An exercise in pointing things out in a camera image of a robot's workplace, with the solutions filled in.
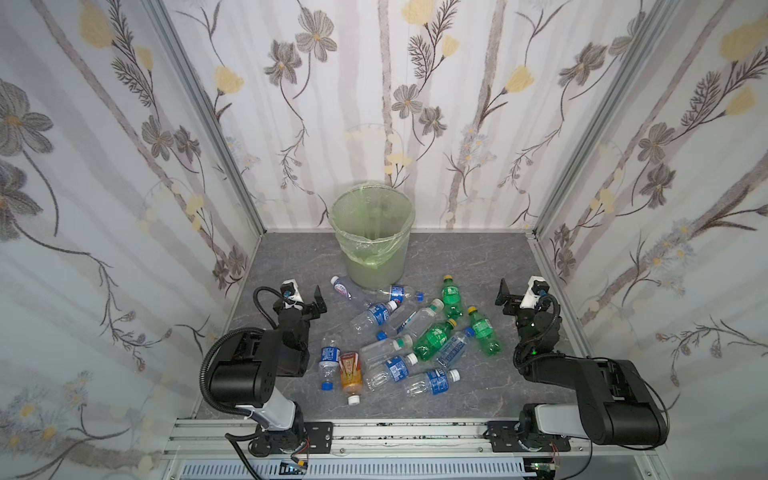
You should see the clear bottle purple label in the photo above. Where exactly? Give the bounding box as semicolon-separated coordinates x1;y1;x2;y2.
330;275;372;309

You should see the green bottle yellow cap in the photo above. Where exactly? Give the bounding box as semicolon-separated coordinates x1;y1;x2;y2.
441;275;464;320
467;306;502;356
413;319;457;362

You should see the orange tea bottle white cap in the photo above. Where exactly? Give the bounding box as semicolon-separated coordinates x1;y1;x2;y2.
340;352;363;406

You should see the clear bottle white cap green band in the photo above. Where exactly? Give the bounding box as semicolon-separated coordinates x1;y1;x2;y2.
360;333;414;368

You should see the clear bottle blue cap small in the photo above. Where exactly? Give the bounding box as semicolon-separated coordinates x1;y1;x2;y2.
436;327;475;370

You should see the clear bottle green ring grey cap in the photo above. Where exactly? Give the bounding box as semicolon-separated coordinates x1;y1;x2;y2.
396;299;444;340

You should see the clear bottle blue label bottom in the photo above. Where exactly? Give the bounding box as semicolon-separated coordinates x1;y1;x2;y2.
404;368;461;397

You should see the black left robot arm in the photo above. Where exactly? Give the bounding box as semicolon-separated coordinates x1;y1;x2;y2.
198;280;327;462

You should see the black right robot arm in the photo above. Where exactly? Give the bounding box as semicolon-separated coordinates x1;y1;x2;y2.
495;276;670;451

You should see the mesh waste bin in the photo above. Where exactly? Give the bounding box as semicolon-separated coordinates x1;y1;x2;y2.
329;182;416;289

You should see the green plastic bin liner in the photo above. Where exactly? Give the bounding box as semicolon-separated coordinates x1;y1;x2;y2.
329;183;416;268

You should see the clear bottle blue label white cap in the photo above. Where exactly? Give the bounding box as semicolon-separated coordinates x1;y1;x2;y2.
351;300;399;335

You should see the clear bottle blue cap pepsi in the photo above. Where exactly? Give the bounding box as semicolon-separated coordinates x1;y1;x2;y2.
375;285;425;304

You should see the clear bottle blue cap long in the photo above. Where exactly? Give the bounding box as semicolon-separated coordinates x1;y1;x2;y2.
376;301;421;341

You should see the right corner aluminium profile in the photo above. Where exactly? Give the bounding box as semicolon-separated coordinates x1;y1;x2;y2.
532;1;680;239

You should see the corner aluminium profile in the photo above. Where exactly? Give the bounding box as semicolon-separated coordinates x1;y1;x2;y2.
142;0;267;237
532;1;680;239

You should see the left corner aluminium profile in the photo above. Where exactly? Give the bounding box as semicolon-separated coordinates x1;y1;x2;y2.
142;0;267;237

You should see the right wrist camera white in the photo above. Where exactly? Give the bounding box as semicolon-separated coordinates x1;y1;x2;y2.
520;276;550;309

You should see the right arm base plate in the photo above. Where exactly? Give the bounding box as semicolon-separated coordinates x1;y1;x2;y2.
482;420;571;454

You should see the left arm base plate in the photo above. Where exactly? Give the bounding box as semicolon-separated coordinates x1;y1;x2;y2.
248;421;335;457

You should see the aluminium mounting rail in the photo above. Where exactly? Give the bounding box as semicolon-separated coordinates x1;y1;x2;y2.
163;418;607;460

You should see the white slotted cable duct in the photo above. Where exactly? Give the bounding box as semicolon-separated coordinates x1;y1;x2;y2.
179;458;536;479

